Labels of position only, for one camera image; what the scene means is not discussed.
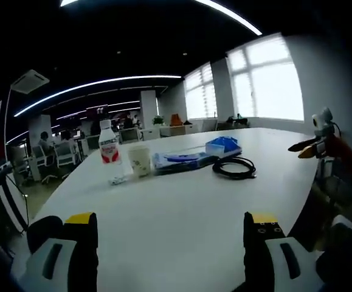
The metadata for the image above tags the large bright window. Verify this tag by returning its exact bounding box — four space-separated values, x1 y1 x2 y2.
226 35 304 121

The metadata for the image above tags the white office chair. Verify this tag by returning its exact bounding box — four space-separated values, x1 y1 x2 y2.
32 145 51 173
53 142 77 167

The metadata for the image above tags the thin curved ceiling light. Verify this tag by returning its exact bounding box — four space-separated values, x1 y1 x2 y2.
13 75 184 117

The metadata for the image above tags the clear water bottle red label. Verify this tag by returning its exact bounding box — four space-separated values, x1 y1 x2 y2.
98 119 131 186

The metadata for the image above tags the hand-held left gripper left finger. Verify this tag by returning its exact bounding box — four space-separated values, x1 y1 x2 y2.
11 212 99 292

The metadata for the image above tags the black cable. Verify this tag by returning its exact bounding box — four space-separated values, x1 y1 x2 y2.
212 157 258 180

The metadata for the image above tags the long curved ceiling light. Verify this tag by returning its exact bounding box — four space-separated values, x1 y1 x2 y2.
60 0 263 36

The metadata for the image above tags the blue wipes pack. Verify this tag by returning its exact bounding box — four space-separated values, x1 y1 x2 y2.
151 151 219 176

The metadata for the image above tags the narrow bright window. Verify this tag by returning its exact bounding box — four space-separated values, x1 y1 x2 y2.
184 62 218 120

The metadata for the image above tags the white table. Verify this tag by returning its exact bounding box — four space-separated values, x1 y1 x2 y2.
31 127 319 292

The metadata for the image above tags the dark bag on bench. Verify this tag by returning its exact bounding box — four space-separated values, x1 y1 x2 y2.
227 114 251 125

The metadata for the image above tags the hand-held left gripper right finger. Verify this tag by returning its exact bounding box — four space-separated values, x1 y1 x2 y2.
243 212 325 292

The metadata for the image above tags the blue tissue pack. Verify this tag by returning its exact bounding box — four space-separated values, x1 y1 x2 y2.
205 136 243 158

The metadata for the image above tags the pale paper cup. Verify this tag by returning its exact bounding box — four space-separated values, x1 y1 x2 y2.
127 145 151 178

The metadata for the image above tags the ceiling air conditioner vent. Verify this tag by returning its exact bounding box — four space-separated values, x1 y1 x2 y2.
11 69 50 94

